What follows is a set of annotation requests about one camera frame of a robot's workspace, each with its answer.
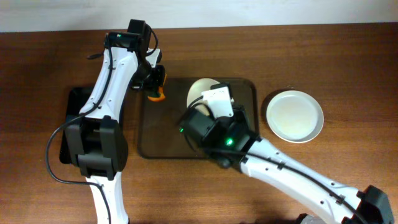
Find orange green sponge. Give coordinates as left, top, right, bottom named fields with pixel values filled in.
left=147, top=73, right=167, bottom=102

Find cream plate with ketchup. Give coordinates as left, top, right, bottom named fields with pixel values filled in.
left=187, top=78, right=223, bottom=118

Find pale green plate with ketchup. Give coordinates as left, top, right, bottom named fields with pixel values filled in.
left=266, top=90, right=325, bottom=144

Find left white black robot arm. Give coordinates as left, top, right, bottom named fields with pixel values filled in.
left=65, top=47, right=165, bottom=223

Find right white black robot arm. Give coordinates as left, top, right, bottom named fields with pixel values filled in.
left=192, top=78, right=394, bottom=223

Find brown serving tray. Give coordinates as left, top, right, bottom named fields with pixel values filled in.
left=137, top=78, right=259, bottom=159

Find black plastic tray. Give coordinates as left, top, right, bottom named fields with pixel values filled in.
left=58, top=86, right=125, bottom=165

